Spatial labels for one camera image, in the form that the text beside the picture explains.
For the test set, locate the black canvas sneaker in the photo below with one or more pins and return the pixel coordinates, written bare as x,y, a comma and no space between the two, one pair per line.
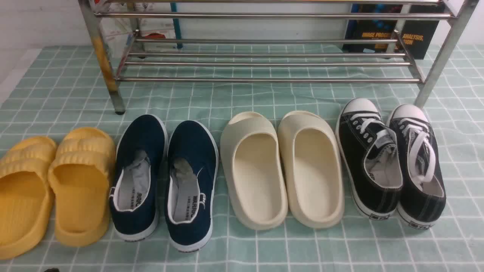
369,151
423,196

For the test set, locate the right navy slip-on shoe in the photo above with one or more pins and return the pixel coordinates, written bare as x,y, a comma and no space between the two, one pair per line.
193,160

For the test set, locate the navy slip-on shoe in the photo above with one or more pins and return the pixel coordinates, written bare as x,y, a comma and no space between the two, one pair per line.
193,160
133,197

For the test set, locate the left navy slip-on shoe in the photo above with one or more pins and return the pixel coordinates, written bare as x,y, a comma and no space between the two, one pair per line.
133,197

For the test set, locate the metal shoe rack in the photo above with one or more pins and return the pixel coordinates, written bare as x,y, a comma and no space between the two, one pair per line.
397,54

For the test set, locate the left cream slipper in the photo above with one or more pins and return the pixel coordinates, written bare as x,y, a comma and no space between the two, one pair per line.
249,151

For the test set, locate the cream slipper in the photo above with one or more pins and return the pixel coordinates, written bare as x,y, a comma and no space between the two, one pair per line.
312,169
249,151

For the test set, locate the right cream slipper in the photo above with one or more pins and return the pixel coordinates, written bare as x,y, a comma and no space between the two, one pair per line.
312,169

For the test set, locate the teal vertical pole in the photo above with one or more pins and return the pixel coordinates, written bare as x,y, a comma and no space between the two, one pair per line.
176,24

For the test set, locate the green checkered tablecloth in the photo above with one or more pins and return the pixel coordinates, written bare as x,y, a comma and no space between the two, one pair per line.
51,91

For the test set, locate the white box with red print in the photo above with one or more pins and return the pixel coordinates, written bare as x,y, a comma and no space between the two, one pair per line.
117,30

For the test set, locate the right yellow slipper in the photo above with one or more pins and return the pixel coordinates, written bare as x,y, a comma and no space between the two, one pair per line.
81,176

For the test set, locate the yellow slipper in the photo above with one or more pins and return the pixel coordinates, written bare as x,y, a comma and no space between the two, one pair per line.
26,198
81,176

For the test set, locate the dark book with orange text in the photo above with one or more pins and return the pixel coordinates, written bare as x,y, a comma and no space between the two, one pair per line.
416,34

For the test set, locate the left yellow slipper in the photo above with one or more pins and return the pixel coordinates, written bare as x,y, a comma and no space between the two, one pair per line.
26,198

